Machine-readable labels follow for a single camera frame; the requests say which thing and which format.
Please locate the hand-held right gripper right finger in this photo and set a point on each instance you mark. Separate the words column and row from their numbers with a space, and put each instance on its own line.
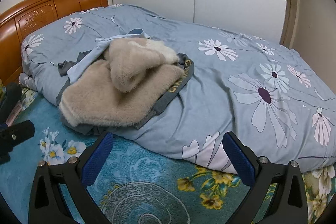
column 240, row 161

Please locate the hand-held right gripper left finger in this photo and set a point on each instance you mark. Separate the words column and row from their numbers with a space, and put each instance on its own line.
column 95, row 163

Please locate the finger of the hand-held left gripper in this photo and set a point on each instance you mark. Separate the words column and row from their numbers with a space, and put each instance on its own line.
column 18, row 132

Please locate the beige fuzzy sweater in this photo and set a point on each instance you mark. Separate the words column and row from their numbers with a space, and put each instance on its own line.
column 105, row 98

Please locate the pink folded garment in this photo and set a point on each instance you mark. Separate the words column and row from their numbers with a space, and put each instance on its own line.
column 14, row 115

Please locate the olive green folded garment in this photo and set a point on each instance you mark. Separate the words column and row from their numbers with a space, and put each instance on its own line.
column 2, row 92

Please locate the teal floral bed sheet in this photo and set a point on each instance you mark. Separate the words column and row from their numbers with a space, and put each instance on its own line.
column 157, row 174

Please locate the blue floral quilt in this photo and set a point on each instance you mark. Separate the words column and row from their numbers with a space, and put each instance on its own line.
column 210, row 95

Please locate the grey garment with lettered band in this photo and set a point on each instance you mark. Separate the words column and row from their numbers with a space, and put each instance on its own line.
column 181, row 82

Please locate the wooden headboard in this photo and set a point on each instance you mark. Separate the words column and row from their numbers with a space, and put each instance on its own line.
column 39, row 16

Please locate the wooden door frame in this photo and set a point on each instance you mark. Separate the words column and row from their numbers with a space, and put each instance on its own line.
column 288, row 16

